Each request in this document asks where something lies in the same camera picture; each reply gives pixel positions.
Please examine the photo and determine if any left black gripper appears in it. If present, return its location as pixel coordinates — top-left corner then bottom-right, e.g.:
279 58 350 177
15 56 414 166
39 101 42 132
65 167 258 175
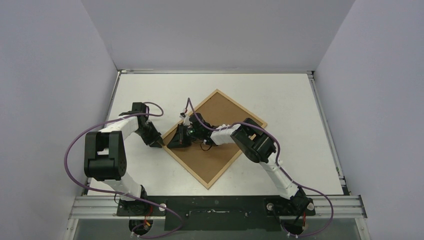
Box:
135 121 164 148

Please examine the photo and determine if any brown backing board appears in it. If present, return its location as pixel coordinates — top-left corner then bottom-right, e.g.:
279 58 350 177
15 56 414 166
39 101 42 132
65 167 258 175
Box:
164 92 265 185

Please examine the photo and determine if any wooden picture frame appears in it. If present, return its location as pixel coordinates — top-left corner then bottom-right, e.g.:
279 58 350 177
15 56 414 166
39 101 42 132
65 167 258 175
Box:
159 88 269 190

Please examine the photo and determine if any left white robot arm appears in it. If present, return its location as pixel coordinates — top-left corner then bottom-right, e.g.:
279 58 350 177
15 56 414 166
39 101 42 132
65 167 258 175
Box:
84 102 164 216

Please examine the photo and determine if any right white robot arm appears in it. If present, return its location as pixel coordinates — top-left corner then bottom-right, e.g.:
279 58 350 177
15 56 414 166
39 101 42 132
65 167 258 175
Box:
167 113 306 215

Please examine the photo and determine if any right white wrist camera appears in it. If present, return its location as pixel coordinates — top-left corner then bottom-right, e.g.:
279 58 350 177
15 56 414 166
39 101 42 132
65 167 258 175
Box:
180 108 191 126

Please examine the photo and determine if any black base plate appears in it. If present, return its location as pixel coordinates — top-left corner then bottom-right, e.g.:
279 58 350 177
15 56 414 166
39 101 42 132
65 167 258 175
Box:
116 195 316 232

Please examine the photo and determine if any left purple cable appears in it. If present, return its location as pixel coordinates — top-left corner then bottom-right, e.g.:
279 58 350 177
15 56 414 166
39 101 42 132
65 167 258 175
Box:
63 101 185 240

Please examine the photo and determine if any purple cable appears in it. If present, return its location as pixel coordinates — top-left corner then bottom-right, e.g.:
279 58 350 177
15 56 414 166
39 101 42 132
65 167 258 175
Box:
187 97 335 239
63 101 185 240

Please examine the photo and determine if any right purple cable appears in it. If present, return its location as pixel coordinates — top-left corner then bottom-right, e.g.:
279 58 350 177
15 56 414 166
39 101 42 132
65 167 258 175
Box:
187 97 335 239

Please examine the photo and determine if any aluminium rail front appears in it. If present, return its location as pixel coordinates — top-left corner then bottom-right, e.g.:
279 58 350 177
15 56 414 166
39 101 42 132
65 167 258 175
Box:
68 195 121 220

